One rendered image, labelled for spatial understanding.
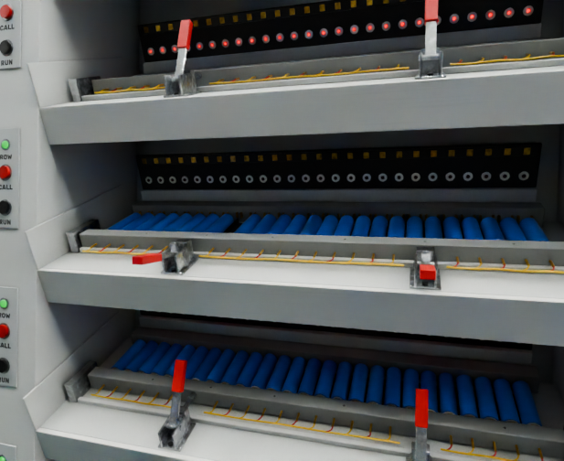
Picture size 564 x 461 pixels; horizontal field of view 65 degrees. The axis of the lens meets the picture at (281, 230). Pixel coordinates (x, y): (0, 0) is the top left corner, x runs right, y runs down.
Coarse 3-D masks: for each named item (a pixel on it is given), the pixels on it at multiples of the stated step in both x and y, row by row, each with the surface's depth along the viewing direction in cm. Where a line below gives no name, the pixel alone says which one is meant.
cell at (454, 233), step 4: (444, 220) 52; (448, 220) 51; (452, 220) 50; (456, 220) 51; (444, 224) 51; (448, 224) 50; (452, 224) 49; (456, 224) 50; (444, 228) 50; (448, 228) 49; (452, 228) 48; (456, 228) 48; (460, 228) 49; (444, 232) 49; (448, 232) 48; (452, 232) 47; (456, 232) 47; (460, 232) 48; (444, 236) 49; (448, 236) 47; (452, 236) 46; (456, 236) 46; (460, 236) 47
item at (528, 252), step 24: (96, 240) 56; (120, 240) 55; (144, 240) 54; (168, 240) 53; (192, 240) 52; (216, 240) 51; (240, 240) 50; (264, 240) 49; (288, 240) 48; (312, 240) 48; (336, 240) 47; (360, 240) 47; (384, 240) 46; (408, 240) 46; (432, 240) 45; (456, 240) 45; (480, 240) 44; (384, 264) 44; (456, 264) 43; (480, 264) 42; (504, 264) 42; (528, 264) 41; (552, 264) 41
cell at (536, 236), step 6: (522, 222) 49; (528, 222) 48; (534, 222) 48; (522, 228) 49; (528, 228) 47; (534, 228) 47; (540, 228) 47; (528, 234) 46; (534, 234) 45; (540, 234) 45; (528, 240) 46; (534, 240) 45; (540, 240) 44; (546, 240) 44
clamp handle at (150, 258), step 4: (172, 244) 48; (176, 244) 49; (172, 248) 49; (176, 248) 49; (168, 252) 48; (172, 252) 48; (176, 252) 49; (136, 256) 42; (140, 256) 42; (144, 256) 43; (148, 256) 43; (152, 256) 44; (156, 256) 44; (160, 256) 45; (164, 256) 46; (168, 256) 47; (172, 256) 48; (136, 260) 42; (140, 260) 42; (144, 260) 43; (148, 260) 43; (152, 260) 44; (156, 260) 45; (160, 260) 45; (140, 264) 42
